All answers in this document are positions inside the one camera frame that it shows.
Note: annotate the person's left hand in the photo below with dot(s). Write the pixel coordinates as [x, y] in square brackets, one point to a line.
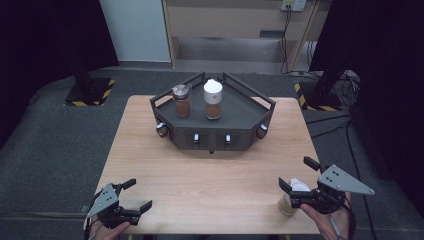
[106, 232]

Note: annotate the white-lid glass spice jar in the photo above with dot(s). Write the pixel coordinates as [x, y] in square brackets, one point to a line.
[213, 98]
[287, 206]

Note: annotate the black curtain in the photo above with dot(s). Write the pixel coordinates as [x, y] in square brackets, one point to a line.
[393, 83]
[43, 40]

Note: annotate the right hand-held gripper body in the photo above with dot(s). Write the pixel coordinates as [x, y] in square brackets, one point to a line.
[345, 180]

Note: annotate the silver-lid glass spice jar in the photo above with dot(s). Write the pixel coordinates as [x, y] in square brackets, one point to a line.
[182, 101]

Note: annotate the white panel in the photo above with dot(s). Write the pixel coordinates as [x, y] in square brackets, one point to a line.
[136, 30]

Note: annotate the black stand with striped base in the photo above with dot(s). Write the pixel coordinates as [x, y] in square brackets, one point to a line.
[89, 92]
[319, 97]

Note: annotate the black corner rack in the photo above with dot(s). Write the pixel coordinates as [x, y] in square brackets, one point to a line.
[233, 113]

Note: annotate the wall power socket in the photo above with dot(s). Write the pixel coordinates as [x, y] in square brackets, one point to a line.
[293, 4]

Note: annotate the person's right hand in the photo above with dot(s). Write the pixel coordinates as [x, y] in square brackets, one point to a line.
[328, 222]

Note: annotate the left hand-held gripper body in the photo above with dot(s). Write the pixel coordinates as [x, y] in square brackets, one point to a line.
[105, 200]

